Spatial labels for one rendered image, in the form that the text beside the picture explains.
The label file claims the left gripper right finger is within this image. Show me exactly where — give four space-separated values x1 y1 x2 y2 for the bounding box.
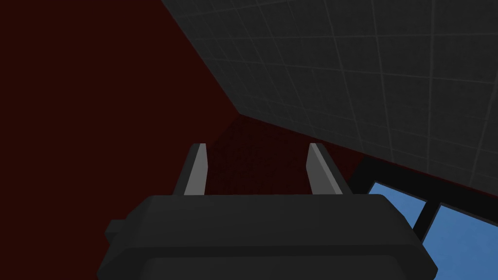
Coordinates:
305 142 354 195

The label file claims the black framed window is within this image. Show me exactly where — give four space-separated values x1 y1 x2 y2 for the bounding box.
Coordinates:
347 156 498 280

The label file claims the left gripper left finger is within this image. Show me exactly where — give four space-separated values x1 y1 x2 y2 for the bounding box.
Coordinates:
172 143 209 196

